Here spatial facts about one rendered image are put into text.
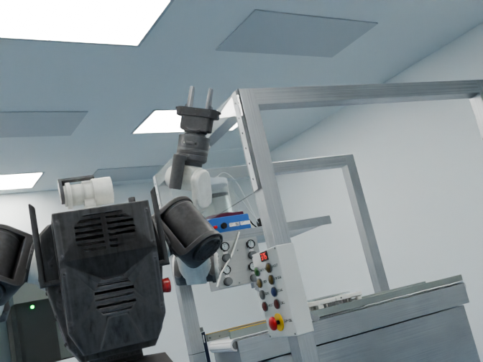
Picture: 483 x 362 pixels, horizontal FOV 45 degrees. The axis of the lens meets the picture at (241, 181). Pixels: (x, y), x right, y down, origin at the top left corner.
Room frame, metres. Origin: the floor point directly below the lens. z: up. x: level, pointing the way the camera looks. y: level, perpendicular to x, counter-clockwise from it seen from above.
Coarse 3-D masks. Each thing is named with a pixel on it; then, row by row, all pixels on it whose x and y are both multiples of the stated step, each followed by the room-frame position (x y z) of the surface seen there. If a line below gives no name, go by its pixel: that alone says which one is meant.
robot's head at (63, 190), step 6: (60, 180) 1.34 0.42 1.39; (66, 180) 1.35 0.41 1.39; (72, 180) 1.35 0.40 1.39; (78, 180) 1.36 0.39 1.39; (84, 180) 1.37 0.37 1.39; (60, 186) 1.33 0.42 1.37; (66, 186) 1.31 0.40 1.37; (60, 192) 1.32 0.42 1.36; (66, 192) 1.31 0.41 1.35; (60, 198) 1.34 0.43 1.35; (66, 198) 1.31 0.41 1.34; (66, 204) 1.32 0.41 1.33
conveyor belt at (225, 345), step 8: (432, 288) 3.04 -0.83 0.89; (440, 288) 3.00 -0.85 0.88; (400, 296) 2.95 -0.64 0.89; (408, 296) 2.90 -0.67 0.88; (376, 304) 2.81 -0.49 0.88; (336, 312) 2.75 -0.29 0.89; (344, 312) 2.73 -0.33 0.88; (312, 320) 2.65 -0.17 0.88; (248, 336) 2.50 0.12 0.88; (216, 344) 2.60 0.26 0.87; (224, 344) 2.52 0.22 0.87; (216, 352) 2.64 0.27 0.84
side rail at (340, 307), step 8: (440, 280) 2.98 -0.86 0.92; (448, 280) 3.01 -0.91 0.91; (456, 280) 3.03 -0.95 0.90; (408, 288) 2.89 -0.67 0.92; (416, 288) 2.91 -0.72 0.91; (424, 288) 2.93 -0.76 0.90; (376, 296) 2.80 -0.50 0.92; (384, 296) 2.82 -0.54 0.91; (392, 296) 2.84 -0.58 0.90; (344, 304) 2.71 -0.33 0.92; (352, 304) 2.73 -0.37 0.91; (360, 304) 2.75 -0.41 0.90; (368, 304) 2.77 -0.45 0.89; (312, 312) 2.63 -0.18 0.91; (320, 312) 2.65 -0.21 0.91; (328, 312) 2.67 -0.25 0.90; (248, 328) 2.49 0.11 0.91; (256, 328) 2.50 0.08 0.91; (264, 328) 2.52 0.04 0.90; (232, 336) 2.45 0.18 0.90; (240, 336) 2.47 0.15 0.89
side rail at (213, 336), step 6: (420, 282) 3.27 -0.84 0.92; (396, 288) 3.19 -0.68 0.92; (402, 288) 3.21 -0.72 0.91; (372, 294) 3.12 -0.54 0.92; (252, 324) 2.79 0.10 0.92; (222, 330) 2.72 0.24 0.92; (228, 330) 2.73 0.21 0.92; (210, 336) 2.69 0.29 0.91; (216, 336) 2.71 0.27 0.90; (222, 336) 2.72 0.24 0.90; (228, 336) 2.73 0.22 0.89
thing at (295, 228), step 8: (328, 216) 2.69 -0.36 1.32; (288, 224) 2.59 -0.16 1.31; (296, 224) 2.61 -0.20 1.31; (304, 224) 2.62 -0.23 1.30; (312, 224) 2.64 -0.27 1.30; (320, 224) 2.66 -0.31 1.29; (224, 232) 2.44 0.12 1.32; (232, 232) 2.46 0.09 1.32; (240, 232) 2.48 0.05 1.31; (248, 232) 2.49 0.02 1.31; (256, 232) 2.51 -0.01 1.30; (296, 232) 2.83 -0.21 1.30; (224, 240) 2.44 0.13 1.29; (264, 240) 2.86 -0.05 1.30
